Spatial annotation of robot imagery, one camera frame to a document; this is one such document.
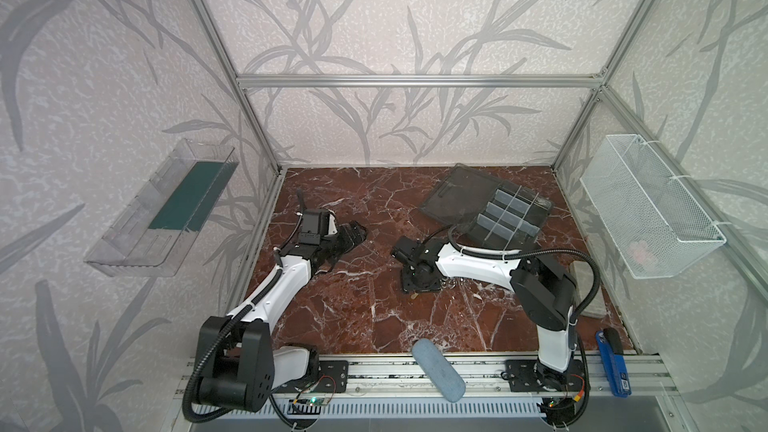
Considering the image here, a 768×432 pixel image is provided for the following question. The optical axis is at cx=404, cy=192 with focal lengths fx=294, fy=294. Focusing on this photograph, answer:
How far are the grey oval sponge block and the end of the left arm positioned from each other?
33 centimetres

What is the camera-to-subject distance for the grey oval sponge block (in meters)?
0.71

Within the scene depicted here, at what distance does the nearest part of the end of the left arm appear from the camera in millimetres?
630
